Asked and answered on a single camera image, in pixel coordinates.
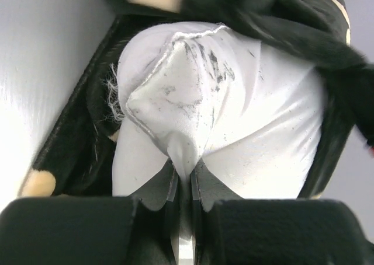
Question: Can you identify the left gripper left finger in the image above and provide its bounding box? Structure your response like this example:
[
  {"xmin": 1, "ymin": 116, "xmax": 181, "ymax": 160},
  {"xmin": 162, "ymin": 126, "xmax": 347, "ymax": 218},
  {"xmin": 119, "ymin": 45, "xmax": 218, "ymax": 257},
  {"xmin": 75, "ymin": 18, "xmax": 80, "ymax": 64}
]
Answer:
[{"xmin": 1, "ymin": 162, "xmax": 179, "ymax": 264}]

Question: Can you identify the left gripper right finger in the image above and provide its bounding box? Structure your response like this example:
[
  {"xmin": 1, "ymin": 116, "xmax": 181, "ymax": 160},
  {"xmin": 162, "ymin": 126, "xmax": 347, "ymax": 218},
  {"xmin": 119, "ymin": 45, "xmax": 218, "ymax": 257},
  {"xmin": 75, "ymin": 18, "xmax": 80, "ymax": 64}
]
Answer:
[{"xmin": 191, "ymin": 162, "xmax": 373, "ymax": 265}]

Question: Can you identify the black pillowcase with beige flowers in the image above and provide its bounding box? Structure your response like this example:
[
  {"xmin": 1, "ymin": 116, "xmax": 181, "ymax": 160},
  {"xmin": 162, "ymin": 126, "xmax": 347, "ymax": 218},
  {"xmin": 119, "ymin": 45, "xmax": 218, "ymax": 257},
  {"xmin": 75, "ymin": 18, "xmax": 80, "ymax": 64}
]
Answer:
[{"xmin": 18, "ymin": 0, "xmax": 373, "ymax": 198}]

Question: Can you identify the white pillow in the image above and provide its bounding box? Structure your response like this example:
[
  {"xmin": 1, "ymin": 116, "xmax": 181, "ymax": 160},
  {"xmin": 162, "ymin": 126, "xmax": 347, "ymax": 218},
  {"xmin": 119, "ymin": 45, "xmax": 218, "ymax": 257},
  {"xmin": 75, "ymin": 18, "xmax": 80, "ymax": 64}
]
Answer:
[{"xmin": 112, "ymin": 22, "xmax": 325, "ymax": 264}]

